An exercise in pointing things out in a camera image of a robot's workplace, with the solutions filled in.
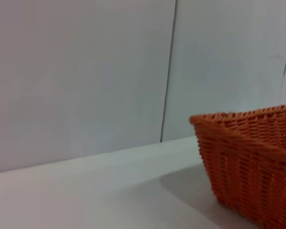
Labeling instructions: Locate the orange woven plastic basket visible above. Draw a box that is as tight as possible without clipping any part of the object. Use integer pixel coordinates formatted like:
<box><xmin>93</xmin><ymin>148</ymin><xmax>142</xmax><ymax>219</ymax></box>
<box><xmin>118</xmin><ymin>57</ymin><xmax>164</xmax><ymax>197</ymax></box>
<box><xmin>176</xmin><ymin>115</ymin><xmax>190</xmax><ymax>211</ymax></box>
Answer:
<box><xmin>189</xmin><ymin>102</ymin><xmax>286</xmax><ymax>229</ymax></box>

